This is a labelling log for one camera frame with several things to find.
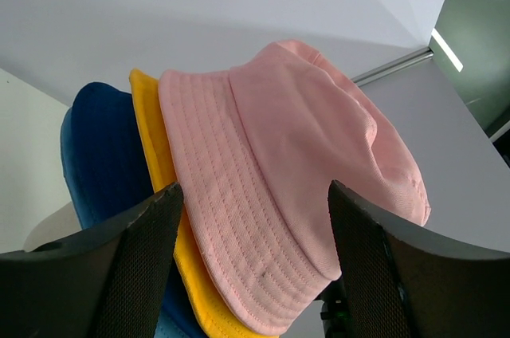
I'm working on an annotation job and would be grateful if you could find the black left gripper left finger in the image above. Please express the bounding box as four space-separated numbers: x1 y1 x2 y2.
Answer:
1 183 183 337

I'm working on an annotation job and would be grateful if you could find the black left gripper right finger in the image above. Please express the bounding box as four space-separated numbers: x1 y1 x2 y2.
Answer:
328 180 509 337

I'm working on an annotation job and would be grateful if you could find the light blue bucket hat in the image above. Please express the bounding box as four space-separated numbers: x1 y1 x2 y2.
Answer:
60 108 186 338

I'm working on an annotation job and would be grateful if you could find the mannequin head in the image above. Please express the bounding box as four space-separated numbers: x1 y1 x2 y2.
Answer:
23 202 82 251

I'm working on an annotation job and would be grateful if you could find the dark blue bucket hat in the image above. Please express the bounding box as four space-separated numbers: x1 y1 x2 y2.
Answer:
71 82 190 337

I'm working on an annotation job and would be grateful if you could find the yellow bucket hat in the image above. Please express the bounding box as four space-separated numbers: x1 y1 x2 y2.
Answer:
129 69 259 337

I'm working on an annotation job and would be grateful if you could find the pink bucket hat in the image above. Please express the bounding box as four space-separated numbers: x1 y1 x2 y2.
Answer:
159 41 430 336

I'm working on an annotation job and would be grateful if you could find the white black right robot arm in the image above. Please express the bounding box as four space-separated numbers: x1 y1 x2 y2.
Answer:
316 277 352 338

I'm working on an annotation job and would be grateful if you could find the aluminium right corner post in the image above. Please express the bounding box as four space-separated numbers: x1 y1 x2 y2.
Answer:
351 47 434 87

